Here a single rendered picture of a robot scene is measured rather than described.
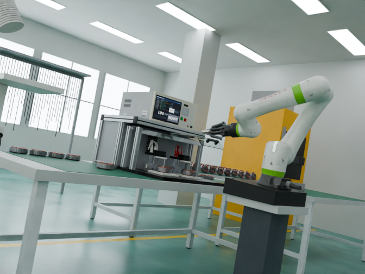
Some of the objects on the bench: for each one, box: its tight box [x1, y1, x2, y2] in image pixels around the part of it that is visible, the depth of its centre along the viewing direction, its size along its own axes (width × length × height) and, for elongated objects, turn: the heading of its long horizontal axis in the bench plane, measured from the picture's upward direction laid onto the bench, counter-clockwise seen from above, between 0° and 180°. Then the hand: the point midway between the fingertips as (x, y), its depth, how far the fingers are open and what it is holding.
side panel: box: [92, 120, 123, 169], centre depth 258 cm, size 28×3×32 cm, turn 117°
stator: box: [96, 161, 115, 170], centre depth 226 cm, size 11×11×4 cm
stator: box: [156, 166, 173, 173], centre depth 243 cm, size 11×11×4 cm
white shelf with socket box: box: [0, 73, 65, 146], centre depth 230 cm, size 35×37×46 cm
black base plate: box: [117, 166, 224, 187], centre depth 253 cm, size 47×64×2 cm
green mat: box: [0, 150, 163, 181], centre depth 222 cm, size 94×61×1 cm, turn 117°
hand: (206, 131), depth 241 cm, fingers closed
